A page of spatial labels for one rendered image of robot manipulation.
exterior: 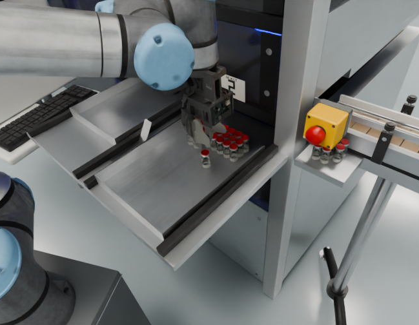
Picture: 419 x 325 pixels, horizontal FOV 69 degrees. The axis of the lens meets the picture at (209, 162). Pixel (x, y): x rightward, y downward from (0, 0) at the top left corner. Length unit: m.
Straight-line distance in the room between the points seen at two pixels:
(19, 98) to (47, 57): 1.03
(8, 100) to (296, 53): 1.08
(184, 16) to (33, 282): 0.52
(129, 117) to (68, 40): 0.66
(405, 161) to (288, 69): 0.34
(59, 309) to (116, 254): 1.06
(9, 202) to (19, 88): 0.78
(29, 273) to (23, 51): 0.40
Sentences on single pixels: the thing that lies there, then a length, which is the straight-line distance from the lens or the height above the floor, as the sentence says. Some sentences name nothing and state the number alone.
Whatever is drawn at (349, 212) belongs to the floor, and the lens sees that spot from 1.88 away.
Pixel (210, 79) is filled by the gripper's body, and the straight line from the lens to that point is 0.58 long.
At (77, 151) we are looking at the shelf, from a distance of 0.95.
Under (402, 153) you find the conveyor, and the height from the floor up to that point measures 0.93.
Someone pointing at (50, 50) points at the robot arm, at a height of 1.30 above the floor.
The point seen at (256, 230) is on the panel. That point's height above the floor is 0.46.
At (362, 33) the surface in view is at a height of 1.10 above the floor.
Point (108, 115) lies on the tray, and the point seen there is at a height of 0.88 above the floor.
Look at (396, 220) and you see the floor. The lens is 1.93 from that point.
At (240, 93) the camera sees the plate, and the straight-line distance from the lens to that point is 0.80.
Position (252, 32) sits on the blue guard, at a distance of 0.71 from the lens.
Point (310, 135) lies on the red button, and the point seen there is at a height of 1.00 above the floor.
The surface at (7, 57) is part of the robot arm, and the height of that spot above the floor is 1.31.
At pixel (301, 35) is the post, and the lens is 0.65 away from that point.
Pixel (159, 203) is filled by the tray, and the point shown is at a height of 0.88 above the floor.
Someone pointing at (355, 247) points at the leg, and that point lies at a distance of 1.17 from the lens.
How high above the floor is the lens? 1.43
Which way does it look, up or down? 43 degrees down
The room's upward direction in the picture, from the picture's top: 7 degrees counter-clockwise
